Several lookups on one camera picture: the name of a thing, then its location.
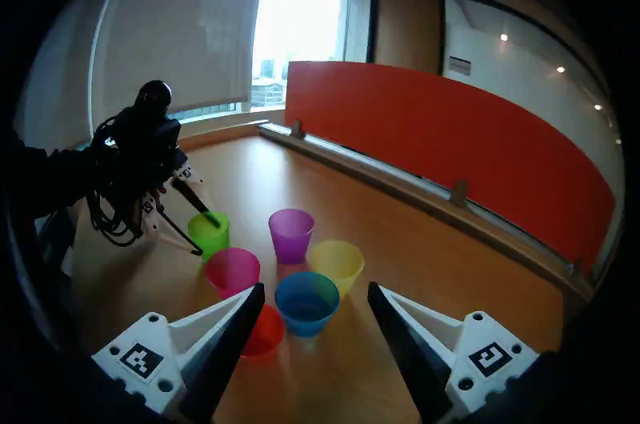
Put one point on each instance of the green plastic cup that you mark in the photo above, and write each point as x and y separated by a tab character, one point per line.
210	236

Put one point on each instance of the blue plastic cup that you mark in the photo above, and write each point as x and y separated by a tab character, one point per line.
306	304

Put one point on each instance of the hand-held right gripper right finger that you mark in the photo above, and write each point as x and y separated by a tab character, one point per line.
465	344

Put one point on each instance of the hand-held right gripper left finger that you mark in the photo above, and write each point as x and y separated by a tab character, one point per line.
165	344

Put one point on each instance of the red plastic cup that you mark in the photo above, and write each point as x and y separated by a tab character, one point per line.
265	331

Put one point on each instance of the yellow plastic cup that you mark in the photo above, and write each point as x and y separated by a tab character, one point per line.
339	264

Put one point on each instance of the purple plastic cup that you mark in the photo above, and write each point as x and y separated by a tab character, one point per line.
291	236

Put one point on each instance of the red desk screen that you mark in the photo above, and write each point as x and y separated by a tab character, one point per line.
450	154

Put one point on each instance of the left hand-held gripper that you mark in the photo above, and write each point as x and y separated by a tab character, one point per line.
142	139

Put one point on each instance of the pink plastic cup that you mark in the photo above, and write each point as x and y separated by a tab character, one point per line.
231	274

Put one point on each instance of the person's left forearm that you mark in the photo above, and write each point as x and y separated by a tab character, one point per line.
45	184

